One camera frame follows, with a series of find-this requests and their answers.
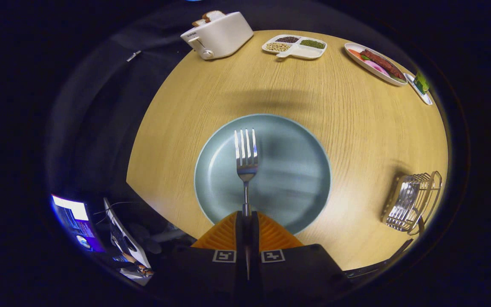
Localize perforated metal basket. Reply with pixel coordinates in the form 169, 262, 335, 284
381, 171, 442, 236

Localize white square coaster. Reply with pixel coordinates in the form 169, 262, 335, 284
404, 72, 433, 106

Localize pink ham slice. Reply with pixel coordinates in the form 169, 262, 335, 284
364, 60, 390, 77

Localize laptop computer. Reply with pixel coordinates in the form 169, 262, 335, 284
103, 197, 152, 269

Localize metal fork with brown handle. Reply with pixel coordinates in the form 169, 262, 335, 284
234, 129, 259, 217

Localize green drink bottle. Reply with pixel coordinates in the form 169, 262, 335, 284
413, 70, 430, 95

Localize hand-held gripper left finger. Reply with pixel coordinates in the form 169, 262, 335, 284
156, 211, 247, 299

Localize white toaster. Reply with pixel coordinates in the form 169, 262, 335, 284
180, 12, 254, 60

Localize black backdrop cloth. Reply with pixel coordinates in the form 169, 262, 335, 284
45, 0, 455, 239

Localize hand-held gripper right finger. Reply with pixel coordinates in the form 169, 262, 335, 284
250, 211, 348, 301

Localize red-brown meat pieces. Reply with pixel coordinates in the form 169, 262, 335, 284
360, 49, 404, 80

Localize light green round plate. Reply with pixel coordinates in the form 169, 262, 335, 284
194, 113, 332, 236

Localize white oval food plate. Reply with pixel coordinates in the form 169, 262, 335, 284
344, 42, 408, 87

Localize white divided dish with beans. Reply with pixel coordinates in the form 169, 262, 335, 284
262, 35, 328, 60

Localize lit computer monitor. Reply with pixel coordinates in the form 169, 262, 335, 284
51, 194, 105, 253

